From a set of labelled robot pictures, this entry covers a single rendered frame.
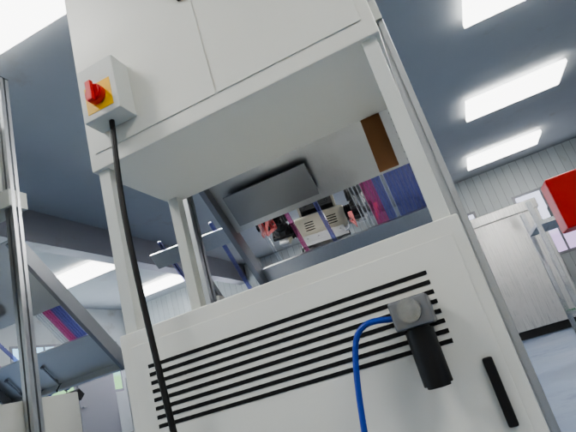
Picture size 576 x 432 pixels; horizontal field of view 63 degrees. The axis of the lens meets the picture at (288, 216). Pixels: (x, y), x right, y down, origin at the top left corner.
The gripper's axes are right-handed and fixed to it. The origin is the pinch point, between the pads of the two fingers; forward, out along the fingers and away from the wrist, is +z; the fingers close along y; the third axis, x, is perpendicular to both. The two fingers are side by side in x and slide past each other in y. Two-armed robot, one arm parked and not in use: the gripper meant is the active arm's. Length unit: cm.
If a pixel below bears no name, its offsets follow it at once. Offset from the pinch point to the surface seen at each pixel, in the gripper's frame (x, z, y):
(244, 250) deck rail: 0.1, 4.8, -8.1
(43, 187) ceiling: 37, -293, -311
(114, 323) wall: 487, -600, -695
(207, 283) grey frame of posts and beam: -13.4, 33.1, -9.9
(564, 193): 14, 16, 94
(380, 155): -29, 29, 50
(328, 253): 15.4, 3.1, 18.0
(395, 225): 13.8, 2.7, 43.8
